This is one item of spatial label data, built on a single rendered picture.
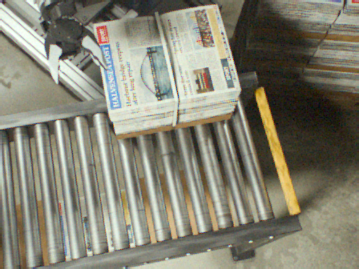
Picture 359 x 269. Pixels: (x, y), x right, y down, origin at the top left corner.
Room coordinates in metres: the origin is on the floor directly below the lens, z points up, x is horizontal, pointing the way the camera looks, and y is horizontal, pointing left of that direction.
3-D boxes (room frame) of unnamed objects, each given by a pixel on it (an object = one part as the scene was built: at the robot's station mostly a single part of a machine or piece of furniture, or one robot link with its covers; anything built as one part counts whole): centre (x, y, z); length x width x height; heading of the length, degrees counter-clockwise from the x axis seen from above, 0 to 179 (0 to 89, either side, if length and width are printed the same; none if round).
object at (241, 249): (0.21, -0.39, 0.34); 0.06 x 0.06 x 0.68; 14
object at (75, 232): (0.29, 0.29, 0.77); 0.47 x 0.05 x 0.05; 14
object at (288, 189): (0.45, -0.35, 0.81); 0.43 x 0.03 x 0.02; 14
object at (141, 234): (0.34, 0.11, 0.77); 0.47 x 0.05 x 0.05; 14
